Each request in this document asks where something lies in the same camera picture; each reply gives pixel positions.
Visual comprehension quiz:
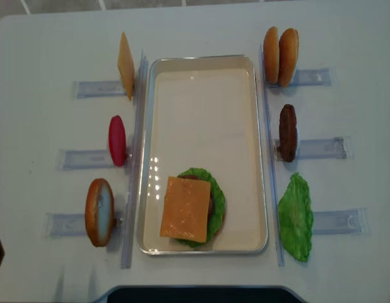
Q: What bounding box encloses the standing brown meat patty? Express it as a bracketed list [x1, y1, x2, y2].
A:
[279, 104, 298, 162]

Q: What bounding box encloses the lettuce leaf on burger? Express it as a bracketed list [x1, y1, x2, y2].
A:
[176, 167, 226, 248]

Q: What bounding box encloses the clear long rail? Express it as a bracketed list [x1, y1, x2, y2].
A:
[259, 44, 285, 267]
[121, 50, 148, 269]

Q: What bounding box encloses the clear holder under cheese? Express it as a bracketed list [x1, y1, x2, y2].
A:
[73, 80, 127, 98]

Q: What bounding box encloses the red tomato slice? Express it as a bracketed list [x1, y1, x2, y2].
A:
[109, 115, 127, 167]

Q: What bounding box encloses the dark base bottom edge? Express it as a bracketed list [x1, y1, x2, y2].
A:
[97, 286, 305, 302]

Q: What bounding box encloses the bun half right of pair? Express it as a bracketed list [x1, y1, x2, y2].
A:
[278, 28, 299, 87]

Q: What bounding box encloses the clear holder under buns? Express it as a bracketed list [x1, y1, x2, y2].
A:
[266, 66, 337, 89]

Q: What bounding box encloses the clear holder under left bun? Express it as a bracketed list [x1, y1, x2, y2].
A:
[44, 213, 87, 238]

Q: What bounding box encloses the metal baking tray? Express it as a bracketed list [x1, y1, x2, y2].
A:
[137, 55, 268, 255]

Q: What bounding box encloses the standing bun bottom left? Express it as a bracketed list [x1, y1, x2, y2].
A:
[85, 178, 114, 247]

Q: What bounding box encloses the cheese slice on burger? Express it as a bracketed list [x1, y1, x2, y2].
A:
[160, 177, 211, 243]

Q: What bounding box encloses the clear holder under patty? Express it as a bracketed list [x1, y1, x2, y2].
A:
[275, 136, 353, 160]

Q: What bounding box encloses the clear holder under lettuce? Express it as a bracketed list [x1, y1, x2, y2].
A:
[312, 208, 370, 235]

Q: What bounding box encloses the right clear long rail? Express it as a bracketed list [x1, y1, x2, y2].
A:
[259, 44, 285, 267]

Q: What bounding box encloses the standing green lettuce leaf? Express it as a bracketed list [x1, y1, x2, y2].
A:
[278, 172, 314, 262]

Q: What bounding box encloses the left clear long rail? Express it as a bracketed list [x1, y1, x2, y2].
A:
[121, 50, 148, 269]

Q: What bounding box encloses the bun top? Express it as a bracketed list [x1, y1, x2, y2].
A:
[263, 27, 280, 84]

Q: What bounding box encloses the clear holder under tomato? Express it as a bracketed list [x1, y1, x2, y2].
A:
[56, 149, 117, 171]

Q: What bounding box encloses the standing cheese slice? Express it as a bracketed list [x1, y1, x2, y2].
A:
[117, 32, 135, 101]

